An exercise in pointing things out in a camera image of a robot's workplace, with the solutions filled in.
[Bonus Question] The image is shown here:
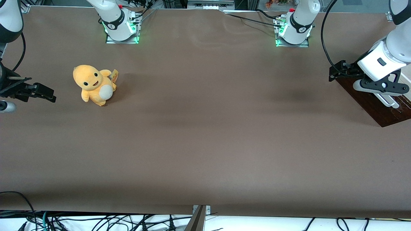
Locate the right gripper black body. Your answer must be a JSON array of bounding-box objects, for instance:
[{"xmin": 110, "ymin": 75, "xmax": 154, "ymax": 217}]
[{"xmin": 0, "ymin": 62, "xmax": 34, "ymax": 102}]

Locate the white drawer handle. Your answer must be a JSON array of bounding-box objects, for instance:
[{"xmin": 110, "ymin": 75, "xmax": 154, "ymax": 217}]
[{"xmin": 373, "ymin": 92, "xmax": 400, "ymax": 109}]

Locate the dark brown wooden drawer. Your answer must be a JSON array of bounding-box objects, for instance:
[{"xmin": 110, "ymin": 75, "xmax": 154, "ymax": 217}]
[{"xmin": 335, "ymin": 76, "xmax": 411, "ymax": 128}]

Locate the yellow plush toy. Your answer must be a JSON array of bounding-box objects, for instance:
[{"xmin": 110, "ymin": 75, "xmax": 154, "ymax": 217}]
[{"xmin": 73, "ymin": 64, "xmax": 119, "ymax": 107}]

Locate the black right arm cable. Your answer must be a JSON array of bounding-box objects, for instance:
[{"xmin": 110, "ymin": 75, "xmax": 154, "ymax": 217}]
[{"xmin": 12, "ymin": 31, "xmax": 26, "ymax": 72}]

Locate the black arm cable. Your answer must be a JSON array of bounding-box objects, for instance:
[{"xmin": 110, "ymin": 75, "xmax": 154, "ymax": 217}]
[
  {"xmin": 12, "ymin": 31, "xmax": 26, "ymax": 72},
  {"xmin": 320, "ymin": 0, "xmax": 350, "ymax": 78}
]

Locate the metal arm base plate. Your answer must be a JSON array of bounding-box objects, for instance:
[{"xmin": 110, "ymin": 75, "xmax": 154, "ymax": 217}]
[
  {"xmin": 275, "ymin": 36, "xmax": 310, "ymax": 48},
  {"xmin": 105, "ymin": 31, "xmax": 141, "ymax": 44}
]

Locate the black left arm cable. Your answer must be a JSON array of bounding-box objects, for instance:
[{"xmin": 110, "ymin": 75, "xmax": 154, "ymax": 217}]
[{"xmin": 320, "ymin": 0, "xmax": 350, "ymax": 78}]

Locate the short black table cable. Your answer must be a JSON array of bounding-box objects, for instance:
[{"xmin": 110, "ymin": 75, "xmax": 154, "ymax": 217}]
[{"xmin": 256, "ymin": 9, "xmax": 278, "ymax": 20}]

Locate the long black table cable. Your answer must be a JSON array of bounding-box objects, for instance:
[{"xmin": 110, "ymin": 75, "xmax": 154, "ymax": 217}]
[{"xmin": 224, "ymin": 13, "xmax": 284, "ymax": 28}]

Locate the black looped cable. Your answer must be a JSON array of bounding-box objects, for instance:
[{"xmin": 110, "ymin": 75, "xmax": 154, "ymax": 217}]
[{"xmin": 0, "ymin": 191, "xmax": 36, "ymax": 222}]

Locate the grey aluminium frame rail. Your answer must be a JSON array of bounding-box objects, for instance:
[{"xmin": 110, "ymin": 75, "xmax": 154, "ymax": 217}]
[{"xmin": 188, "ymin": 0, "xmax": 235, "ymax": 10}]

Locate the small metal table bracket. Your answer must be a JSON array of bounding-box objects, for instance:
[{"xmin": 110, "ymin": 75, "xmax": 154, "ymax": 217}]
[{"xmin": 192, "ymin": 205, "xmax": 211, "ymax": 215}]

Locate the dark camera mount bar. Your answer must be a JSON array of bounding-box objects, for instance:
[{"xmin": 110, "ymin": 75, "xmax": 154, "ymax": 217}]
[{"xmin": 184, "ymin": 205, "xmax": 206, "ymax": 231}]

